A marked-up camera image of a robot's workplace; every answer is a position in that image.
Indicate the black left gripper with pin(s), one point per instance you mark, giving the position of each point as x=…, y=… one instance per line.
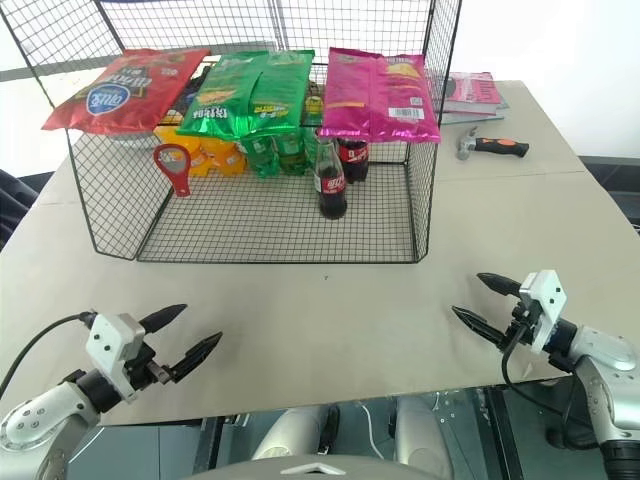
x=145, y=367

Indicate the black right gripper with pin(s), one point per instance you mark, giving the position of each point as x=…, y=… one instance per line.
x=520, y=320

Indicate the red bottle opener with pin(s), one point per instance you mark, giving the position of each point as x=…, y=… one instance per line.
x=173, y=162

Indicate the plastic cola bottle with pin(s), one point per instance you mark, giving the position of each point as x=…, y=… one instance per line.
x=356, y=157

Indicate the glass cola bottle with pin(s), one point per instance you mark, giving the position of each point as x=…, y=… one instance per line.
x=331, y=182

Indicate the silver robot torso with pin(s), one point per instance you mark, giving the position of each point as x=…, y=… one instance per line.
x=310, y=450

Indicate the yellow snack bag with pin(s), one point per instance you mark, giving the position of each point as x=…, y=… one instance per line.
x=215, y=155

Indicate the pink book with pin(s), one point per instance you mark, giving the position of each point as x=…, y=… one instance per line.
x=475, y=89

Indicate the pink chip bag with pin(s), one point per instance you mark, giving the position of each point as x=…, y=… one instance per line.
x=380, y=95

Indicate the dark snack bag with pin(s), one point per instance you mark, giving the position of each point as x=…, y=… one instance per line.
x=186, y=95

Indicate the green chip bag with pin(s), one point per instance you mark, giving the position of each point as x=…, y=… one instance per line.
x=250, y=95

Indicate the red chip bag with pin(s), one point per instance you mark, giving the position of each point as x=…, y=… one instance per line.
x=127, y=90

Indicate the yellow green drink can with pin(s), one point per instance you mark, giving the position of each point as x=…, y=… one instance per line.
x=313, y=104

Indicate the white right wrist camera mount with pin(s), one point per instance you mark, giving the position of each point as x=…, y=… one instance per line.
x=544, y=305

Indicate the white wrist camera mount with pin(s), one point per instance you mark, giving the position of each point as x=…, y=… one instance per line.
x=544, y=305
x=111, y=345

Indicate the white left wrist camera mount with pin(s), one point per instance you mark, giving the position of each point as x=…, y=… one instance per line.
x=111, y=345

